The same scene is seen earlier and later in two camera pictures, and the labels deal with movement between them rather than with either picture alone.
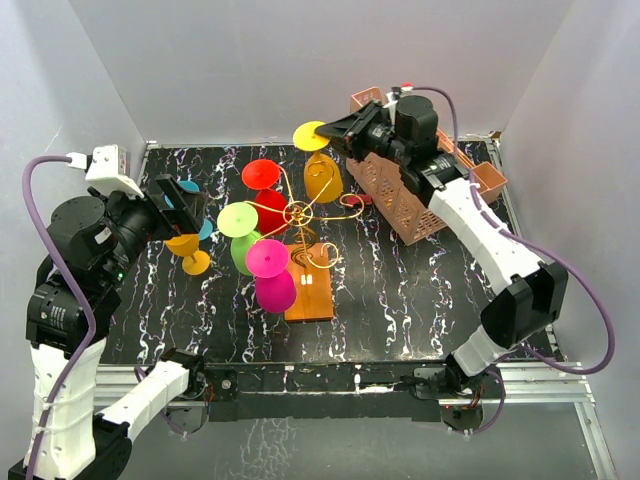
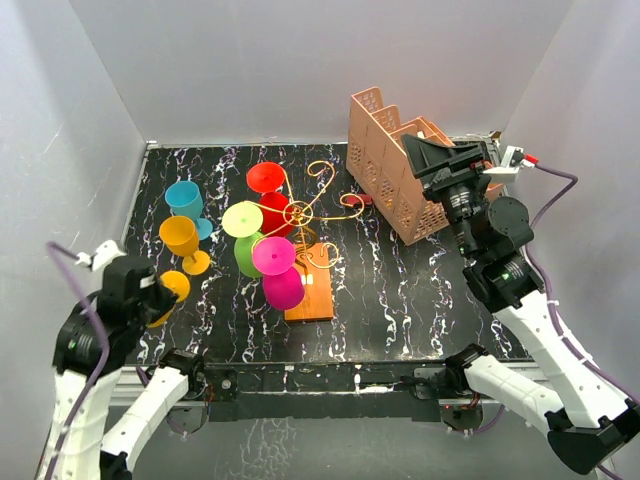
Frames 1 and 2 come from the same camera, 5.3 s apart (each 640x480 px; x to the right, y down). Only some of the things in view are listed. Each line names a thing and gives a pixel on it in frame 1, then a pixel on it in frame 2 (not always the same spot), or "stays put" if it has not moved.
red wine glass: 273,208 stays put
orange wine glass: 195,262 stays put
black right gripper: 340,132 → 426,157
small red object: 355,201 stays put
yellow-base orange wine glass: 323,182 → 180,285
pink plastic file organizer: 376,174 stays put
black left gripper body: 135,219 → 156,304
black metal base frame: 319,390 stays put
